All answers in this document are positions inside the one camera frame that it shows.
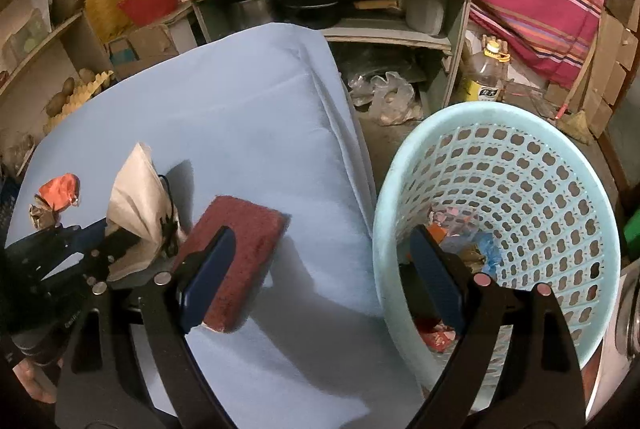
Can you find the yellow egg tray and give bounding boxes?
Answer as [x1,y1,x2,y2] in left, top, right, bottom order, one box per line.
[42,69,116,135]

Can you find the orange wrapper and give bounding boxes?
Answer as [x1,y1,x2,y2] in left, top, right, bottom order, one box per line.
[37,174,81,212]

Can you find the broom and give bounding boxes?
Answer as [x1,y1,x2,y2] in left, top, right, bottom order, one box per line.
[555,39,601,145]

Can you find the maroon scouring pad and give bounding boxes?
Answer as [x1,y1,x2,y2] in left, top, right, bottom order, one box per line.
[172,195,292,335]

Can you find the brown paper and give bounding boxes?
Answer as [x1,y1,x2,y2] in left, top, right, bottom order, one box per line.
[27,204,63,230]
[457,245,486,270]

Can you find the white metal appliance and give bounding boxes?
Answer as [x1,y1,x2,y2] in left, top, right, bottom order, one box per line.
[585,259,640,425]

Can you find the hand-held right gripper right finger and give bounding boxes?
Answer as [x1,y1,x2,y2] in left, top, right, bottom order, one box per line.
[405,225,588,429]

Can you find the red snack wrapper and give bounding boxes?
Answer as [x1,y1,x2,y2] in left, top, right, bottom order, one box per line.
[417,316,461,352]

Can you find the tall wooden shelf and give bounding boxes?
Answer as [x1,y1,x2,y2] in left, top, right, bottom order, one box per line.
[0,0,116,180]

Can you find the steel pot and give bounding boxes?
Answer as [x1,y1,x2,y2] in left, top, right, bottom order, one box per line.
[231,0,276,30]

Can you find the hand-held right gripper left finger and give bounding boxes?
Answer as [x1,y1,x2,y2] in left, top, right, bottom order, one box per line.
[52,226,238,429]

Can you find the black wok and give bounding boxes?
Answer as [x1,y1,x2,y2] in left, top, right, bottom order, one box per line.
[276,0,346,30]

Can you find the beige paper piece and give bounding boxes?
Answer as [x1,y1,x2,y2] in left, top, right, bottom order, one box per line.
[106,142,188,282]

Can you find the light blue table cloth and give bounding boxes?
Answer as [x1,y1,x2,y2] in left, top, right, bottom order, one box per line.
[5,23,426,429]

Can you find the cardboard box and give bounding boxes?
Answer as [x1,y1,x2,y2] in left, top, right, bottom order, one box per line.
[107,24,181,80]

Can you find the grey container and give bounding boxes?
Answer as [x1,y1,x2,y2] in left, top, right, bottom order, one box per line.
[405,0,446,35]

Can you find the clear plastic bag red print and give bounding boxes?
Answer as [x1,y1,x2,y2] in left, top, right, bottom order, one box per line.
[430,204,481,250]

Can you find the blue plastic wrapper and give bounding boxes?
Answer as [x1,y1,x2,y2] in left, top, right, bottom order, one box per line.
[472,231,503,272]

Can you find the flattened cardboard boxes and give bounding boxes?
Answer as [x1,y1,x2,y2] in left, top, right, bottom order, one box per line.
[582,9,636,135]

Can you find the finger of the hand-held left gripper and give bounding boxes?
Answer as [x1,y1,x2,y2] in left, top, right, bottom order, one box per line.
[40,230,149,296]
[4,219,112,271]

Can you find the person's left hand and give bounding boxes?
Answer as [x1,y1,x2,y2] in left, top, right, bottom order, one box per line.
[12,356,63,405]

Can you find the light blue plastic basket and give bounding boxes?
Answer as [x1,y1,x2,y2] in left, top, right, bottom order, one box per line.
[372,102,623,410]

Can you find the small clear oil bottle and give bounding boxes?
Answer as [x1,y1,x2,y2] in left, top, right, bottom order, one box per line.
[462,36,511,102]

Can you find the clear plastic container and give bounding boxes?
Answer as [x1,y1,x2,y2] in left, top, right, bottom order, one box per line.
[7,9,51,60]

